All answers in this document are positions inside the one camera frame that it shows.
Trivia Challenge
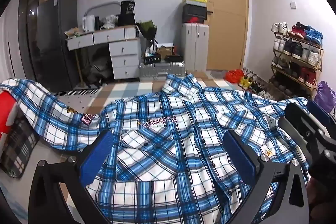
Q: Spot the white plastic bag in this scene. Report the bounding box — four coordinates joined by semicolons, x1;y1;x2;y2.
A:
101;15;118;29

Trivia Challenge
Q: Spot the red grey plaid blanket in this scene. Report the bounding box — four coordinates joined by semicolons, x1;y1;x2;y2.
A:
0;90;40;178

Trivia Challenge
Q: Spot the brown cardboard box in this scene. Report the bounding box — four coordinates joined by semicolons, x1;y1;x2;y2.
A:
157;47;175;59

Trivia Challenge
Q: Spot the wooden door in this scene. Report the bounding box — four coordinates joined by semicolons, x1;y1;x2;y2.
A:
197;0;249;71

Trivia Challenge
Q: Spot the white cabinet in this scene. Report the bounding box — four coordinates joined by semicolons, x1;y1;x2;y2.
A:
182;22;210;73

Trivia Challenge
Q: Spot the black shoe box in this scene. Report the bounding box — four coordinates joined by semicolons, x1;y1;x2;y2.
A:
182;4;208;24

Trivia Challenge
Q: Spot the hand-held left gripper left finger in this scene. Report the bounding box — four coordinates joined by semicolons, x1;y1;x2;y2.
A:
28;130;114;224

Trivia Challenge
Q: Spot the dark glass sliding door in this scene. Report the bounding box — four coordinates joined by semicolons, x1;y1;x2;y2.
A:
18;0;42;81

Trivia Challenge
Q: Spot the dark backpack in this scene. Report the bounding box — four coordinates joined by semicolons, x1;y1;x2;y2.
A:
81;56;112;88

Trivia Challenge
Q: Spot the checkered beige blue mat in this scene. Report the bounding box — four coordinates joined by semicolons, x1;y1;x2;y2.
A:
56;77;237;114

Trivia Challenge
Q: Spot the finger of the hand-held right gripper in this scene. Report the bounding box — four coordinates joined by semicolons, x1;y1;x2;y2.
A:
278;103;328;161
307;100;336;132

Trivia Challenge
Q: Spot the yellow sneaker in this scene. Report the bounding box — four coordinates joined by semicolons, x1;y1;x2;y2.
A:
239;76;256;89

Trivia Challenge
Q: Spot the white desk with drawers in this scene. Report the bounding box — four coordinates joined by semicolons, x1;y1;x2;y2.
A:
66;25;142;80

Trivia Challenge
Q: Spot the red plastic bag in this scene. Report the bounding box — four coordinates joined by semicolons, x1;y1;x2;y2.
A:
225;69;244;83

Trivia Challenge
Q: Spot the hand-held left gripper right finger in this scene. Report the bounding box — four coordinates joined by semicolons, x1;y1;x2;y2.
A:
223;130;310;224

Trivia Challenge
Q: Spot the grey metal arch frame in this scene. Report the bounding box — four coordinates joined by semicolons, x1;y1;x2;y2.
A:
84;1;121;17

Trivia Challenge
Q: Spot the black white striped mat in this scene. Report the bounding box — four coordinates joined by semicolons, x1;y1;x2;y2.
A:
56;90;97;97

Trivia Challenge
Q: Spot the blue white plaid shirt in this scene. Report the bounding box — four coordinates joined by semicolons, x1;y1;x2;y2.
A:
0;73;313;224

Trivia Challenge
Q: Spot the black storage box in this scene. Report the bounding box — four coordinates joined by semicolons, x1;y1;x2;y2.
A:
143;53;161;65

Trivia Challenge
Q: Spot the wooden shoe rack with shoes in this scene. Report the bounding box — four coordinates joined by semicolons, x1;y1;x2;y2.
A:
270;21;324;93

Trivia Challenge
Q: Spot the dark grey refrigerator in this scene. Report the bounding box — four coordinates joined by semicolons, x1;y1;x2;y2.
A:
37;0;80;93

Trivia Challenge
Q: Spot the silver ribbed suitcase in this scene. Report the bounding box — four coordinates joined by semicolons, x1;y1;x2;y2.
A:
139;63;187;80

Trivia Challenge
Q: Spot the purple bag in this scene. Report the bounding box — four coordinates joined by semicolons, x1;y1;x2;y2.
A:
314;81;336;114

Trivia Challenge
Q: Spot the white electric kettle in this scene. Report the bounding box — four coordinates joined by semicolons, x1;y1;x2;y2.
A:
82;15;95;33

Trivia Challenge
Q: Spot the white dotted rug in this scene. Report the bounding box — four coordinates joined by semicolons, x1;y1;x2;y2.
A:
56;95;92;114

